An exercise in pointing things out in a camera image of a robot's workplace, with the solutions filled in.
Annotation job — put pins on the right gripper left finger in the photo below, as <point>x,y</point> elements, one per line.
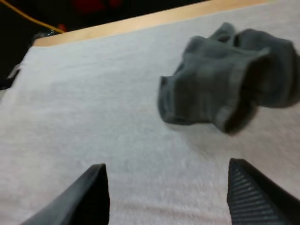
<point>82,201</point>

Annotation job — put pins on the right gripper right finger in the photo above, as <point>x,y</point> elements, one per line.
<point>253,201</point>

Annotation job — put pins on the pile of grey-green towels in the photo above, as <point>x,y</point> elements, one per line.
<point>218,79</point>

